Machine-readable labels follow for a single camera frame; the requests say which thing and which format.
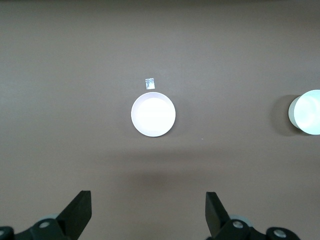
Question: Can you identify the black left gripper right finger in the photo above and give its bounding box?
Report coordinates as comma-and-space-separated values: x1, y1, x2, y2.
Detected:
205, 191, 268, 240

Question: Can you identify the brown table cover sheet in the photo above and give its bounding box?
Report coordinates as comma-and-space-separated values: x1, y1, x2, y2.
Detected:
0, 0, 320, 240

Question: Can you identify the white bowl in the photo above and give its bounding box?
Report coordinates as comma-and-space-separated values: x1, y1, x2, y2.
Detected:
287, 89, 320, 136

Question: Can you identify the pink bowl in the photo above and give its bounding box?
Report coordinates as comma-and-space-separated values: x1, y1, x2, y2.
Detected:
130, 91, 177, 138

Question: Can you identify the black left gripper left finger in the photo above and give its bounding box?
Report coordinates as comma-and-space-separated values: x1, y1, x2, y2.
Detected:
14, 190, 92, 240

